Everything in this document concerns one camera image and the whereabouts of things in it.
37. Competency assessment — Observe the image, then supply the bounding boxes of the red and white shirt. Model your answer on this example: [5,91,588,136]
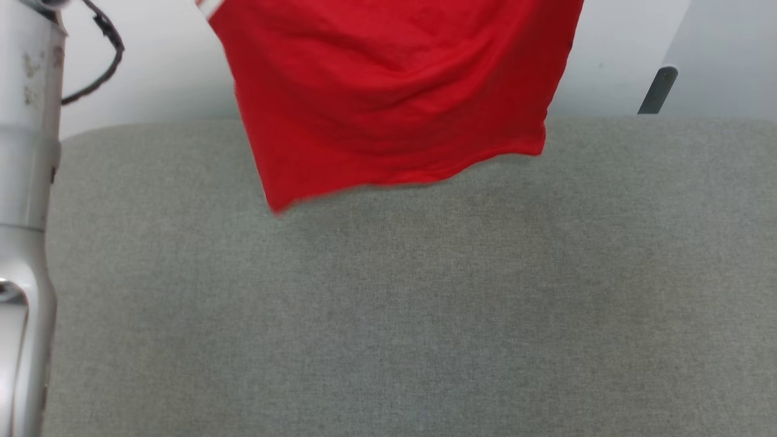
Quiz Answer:
[195,0,585,214]

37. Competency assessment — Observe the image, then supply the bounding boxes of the black cylindrical post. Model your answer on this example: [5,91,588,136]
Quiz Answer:
[637,66,679,115]

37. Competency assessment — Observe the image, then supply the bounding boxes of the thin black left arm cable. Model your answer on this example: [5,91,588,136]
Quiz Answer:
[61,0,126,106]

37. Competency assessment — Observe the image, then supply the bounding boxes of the white wall panel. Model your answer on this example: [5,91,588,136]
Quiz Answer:
[659,0,777,122]

